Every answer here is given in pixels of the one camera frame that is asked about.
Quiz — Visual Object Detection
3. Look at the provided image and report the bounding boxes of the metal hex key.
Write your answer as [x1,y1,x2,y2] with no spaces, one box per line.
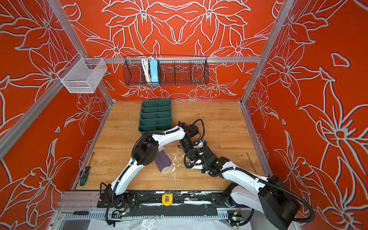
[246,152,257,174]

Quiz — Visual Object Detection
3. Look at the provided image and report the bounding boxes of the white cable bundle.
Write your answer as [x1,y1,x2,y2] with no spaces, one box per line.
[141,57,152,84]

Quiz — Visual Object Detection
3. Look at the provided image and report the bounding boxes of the light blue box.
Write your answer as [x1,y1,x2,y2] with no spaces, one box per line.
[149,59,159,85]

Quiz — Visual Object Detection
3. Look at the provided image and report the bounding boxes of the green handled screwdriver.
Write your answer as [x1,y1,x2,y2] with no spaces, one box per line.
[79,166,91,186]

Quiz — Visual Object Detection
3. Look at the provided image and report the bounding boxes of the purple sock beige toe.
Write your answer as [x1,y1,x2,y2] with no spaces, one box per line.
[154,147,174,174]

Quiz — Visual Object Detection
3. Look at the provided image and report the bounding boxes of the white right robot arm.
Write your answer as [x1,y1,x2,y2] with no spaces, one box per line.
[180,140,315,230]

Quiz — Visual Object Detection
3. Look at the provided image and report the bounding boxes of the clear plastic wall bin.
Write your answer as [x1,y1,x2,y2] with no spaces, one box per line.
[58,58,107,94]

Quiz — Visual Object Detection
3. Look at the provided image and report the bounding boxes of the green plastic divider tray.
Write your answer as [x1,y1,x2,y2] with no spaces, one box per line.
[139,99,173,134]

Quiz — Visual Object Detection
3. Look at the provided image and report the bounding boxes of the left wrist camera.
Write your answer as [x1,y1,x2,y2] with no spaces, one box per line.
[196,139,207,148]

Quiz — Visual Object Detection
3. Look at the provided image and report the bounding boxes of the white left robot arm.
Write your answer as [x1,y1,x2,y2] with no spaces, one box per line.
[103,121,202,209]

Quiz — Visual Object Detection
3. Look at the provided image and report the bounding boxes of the black wire wall basket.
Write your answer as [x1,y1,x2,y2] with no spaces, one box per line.
[123,55,209,86]

